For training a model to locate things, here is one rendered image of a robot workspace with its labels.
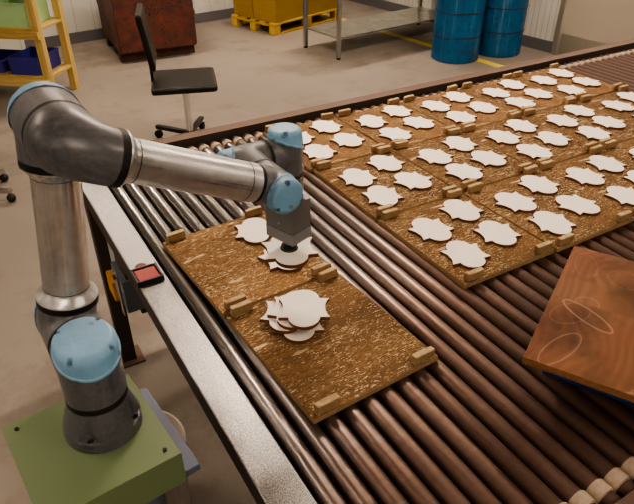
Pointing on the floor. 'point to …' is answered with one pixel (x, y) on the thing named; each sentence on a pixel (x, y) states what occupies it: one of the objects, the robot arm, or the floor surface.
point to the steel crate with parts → (165, 33)
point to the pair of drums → (477, 29)
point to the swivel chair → (174, 79)
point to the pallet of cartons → (280, 14)
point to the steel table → (365, 23)
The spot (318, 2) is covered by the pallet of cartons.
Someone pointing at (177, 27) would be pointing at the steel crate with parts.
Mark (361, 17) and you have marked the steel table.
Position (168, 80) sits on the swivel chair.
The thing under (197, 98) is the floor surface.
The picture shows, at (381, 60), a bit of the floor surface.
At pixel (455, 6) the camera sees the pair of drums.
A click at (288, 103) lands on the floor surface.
